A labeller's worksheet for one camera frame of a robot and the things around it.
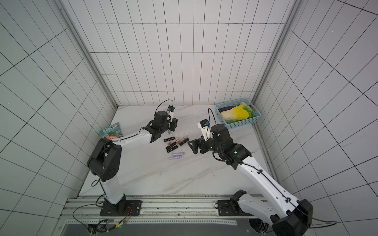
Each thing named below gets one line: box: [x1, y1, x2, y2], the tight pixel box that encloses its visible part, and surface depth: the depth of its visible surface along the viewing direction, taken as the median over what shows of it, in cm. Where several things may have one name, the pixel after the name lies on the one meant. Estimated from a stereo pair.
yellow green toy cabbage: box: [220, 102, 254, 124], surface depth 107 cm
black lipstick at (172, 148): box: [166, 145, 179, 153], surface depth 96 cm
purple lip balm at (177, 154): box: [172, 152, 186, 156], surface depth 94 cm
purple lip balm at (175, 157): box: [168, 155, 183, 160], surface depth 92 cm
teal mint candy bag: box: [99, 121, 124, 139], surface depth 103 cm
